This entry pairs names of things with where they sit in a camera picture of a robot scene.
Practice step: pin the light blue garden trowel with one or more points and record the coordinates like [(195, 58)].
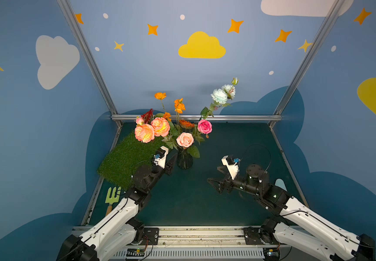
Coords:
[(281, 184)]

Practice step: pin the green artificial grass mat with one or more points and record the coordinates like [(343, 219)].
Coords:
[(123, 161)]

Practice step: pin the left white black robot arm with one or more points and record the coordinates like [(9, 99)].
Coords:
[(113, 215)]

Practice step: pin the orange gerbera flower stem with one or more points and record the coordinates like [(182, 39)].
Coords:
[(186, 124)]

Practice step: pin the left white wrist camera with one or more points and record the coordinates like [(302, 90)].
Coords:
[(160, 157)]

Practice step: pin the aluminium frame left post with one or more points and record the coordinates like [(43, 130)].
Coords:
[(74, 25)]

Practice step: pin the green garden fork tool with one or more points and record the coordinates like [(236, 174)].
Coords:
[(112, 197)]

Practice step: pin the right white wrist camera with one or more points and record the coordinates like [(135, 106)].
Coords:
[(230, 164)]

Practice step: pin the orange poppy flower stem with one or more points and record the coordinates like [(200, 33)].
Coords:
[(179, 107)]

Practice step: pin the dark glass vase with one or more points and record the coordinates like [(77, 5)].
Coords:
[(184, 159)]

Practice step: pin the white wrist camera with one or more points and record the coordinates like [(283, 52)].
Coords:
[(160, 157), (230, 164)]

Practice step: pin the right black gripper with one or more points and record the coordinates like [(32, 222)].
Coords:
[(225, 185)]

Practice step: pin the peach pink rose stem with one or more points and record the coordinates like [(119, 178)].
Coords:
[(185, 140)]

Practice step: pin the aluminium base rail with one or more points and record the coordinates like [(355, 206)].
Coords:
[(213, 237)]

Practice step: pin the magenta rose stem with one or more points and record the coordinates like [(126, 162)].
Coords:
[(203, 127)]

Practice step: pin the pale blue white flower stem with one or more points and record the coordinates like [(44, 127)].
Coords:
[(221, 98)]

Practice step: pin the aluminium frame right post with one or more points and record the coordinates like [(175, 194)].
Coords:
[(319, 39)]

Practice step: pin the dark red flower stem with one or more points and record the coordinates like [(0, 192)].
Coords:
[(147, 117)]

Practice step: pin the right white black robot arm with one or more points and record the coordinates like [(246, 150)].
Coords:
[(293, 223)]

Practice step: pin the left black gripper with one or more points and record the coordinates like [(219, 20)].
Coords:
[(167, 167)]

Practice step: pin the aluminium frame post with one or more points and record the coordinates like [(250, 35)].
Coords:
[(74, 25), (319, 39)]

